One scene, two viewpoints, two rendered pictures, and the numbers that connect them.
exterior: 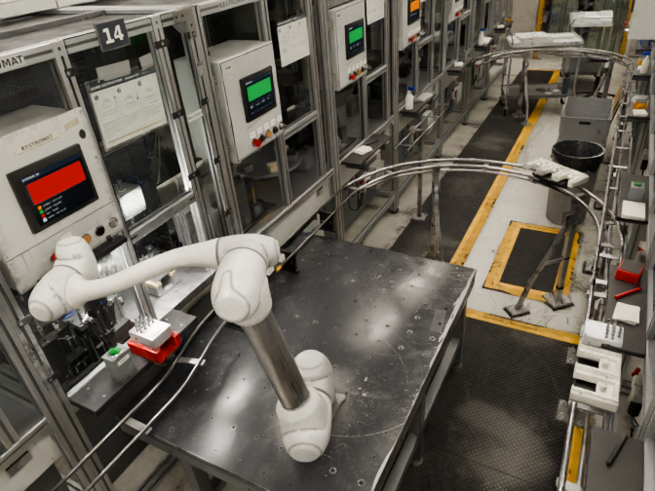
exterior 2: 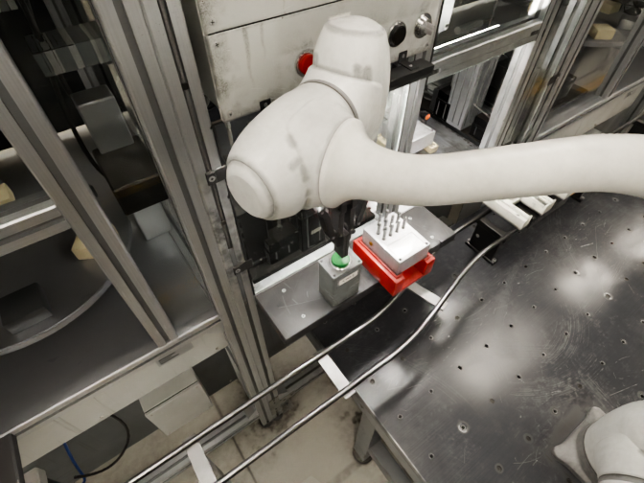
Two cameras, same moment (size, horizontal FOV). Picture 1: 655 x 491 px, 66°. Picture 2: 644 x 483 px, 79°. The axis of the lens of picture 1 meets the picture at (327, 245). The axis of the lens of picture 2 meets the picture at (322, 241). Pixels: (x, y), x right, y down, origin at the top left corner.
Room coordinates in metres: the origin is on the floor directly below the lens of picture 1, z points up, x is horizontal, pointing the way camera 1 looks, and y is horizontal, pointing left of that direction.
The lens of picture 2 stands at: (0.89, 0.62, 1.69)
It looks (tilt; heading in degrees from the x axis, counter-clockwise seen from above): 50 degrees down; 24
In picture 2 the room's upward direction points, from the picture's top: straight up
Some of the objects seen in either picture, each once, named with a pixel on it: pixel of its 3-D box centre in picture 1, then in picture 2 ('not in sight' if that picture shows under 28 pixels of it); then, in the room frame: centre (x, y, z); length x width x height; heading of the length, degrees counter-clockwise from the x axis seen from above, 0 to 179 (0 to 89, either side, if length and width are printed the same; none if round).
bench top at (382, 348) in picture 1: (320, 335); (611, 321); (1.76, 0.07, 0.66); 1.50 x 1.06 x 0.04; 149
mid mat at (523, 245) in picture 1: (534, 257); not in sight; (3.10, -1.55, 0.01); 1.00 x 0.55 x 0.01; 149
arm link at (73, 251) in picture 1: (74, 262); (346, 85); (1.36, 0.80, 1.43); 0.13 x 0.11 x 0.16; 174
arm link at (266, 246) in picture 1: (250, 253); not in sight; (1.30, 0.23, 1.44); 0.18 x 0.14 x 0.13; 84
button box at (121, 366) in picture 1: (118, 361); (336, 273); (1.38, 0.80, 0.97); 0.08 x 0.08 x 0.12; 59
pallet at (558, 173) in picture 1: (554, 175); not in sight; (2.79, -1.43, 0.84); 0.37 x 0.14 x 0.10; 27
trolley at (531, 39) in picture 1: (540, 71); not in sight; (6.31, -2.81, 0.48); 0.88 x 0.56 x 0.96; 77
